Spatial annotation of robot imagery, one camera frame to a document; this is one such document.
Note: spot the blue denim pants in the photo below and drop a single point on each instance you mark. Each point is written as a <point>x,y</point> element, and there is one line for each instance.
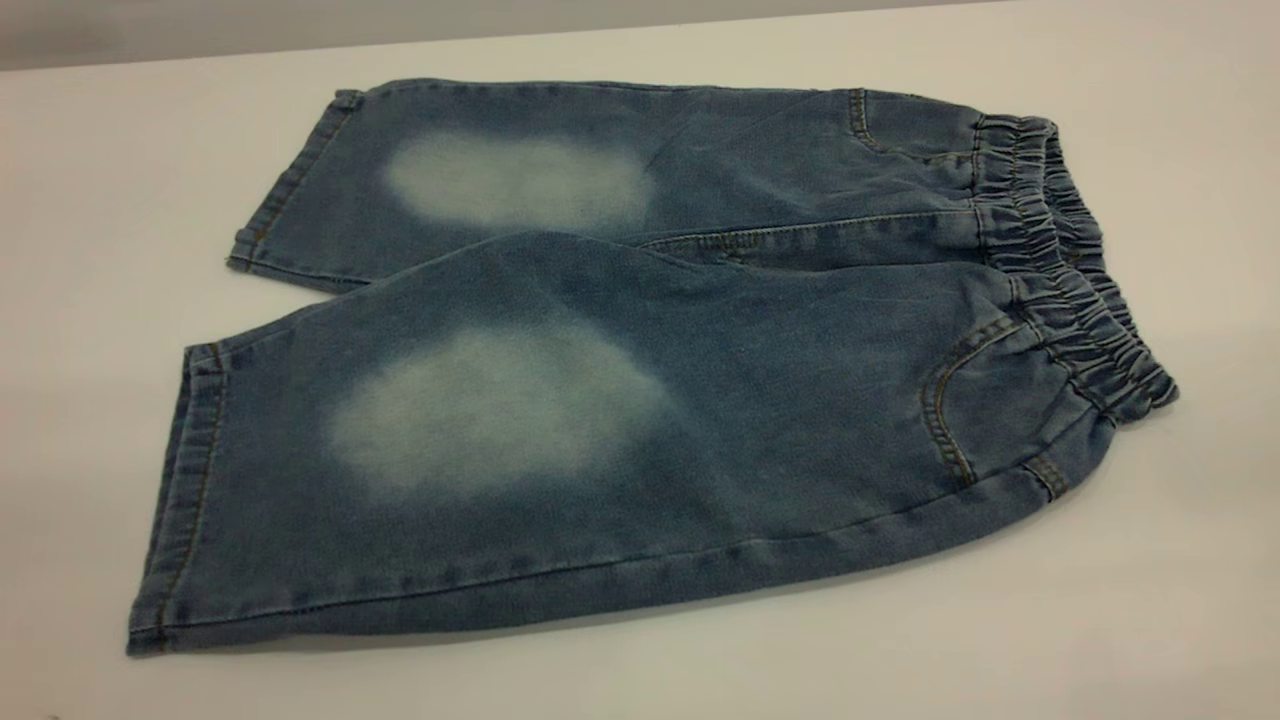
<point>700,400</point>

